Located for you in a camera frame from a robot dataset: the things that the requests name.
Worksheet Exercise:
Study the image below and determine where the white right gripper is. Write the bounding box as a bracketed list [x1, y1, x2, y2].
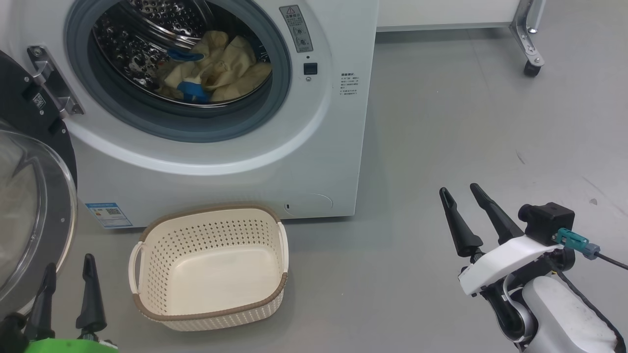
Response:
[439, 183, 565, 297]

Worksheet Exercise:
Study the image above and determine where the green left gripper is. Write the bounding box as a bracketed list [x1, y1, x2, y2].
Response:
[24, 253, 120, 353]

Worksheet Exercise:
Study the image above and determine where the black round glass washer door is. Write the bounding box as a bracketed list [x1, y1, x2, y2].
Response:
[0, 49, 79, 317]

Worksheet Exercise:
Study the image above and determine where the cream garment with outline prints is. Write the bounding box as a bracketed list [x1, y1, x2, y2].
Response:
[206, 35, 273, 102]

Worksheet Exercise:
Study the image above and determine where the cream garment with blue cuffs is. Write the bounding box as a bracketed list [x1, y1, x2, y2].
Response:
[157, 30, 231, 103]

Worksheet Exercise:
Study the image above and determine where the white front-load washing machine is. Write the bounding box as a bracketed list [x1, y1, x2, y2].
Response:
[0, 0, 379, 228]

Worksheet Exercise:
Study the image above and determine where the grey rubber door gasket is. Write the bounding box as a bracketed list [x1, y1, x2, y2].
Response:
[65, 0, 292, 144]

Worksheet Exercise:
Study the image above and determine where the metal door hinge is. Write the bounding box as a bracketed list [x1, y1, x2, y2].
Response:
[27, 45, 85, 118]

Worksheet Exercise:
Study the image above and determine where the perforated steel washer drum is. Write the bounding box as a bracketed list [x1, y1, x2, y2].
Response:
[91, 0, 273, 106]

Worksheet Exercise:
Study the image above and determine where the blue energy label sticker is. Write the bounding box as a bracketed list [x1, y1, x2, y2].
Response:
[85, 202, 133, 229]

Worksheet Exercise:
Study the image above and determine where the cream perforated basket brown rim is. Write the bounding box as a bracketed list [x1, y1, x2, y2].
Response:
[128, 204, 290, 332]

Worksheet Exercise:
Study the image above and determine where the round drain filter cover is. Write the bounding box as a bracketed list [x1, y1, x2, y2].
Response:
[285, 193, 334, 216]

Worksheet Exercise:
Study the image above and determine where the small printed text sticker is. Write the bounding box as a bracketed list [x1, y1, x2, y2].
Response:
[340, 73, 360, 96]

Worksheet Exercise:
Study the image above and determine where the white panel board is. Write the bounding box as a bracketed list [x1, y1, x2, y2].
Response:
[377, 0, 522, 32]

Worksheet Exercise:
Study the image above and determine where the grey warning label sticker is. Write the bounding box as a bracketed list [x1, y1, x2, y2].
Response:
[279, 5, 314, 53]

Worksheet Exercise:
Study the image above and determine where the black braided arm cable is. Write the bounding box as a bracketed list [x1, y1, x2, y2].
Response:
[549, 265, 626, 353]

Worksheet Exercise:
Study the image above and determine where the metal frame leg with caster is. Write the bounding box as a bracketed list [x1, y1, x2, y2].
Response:
[509, 0, 546, 77]

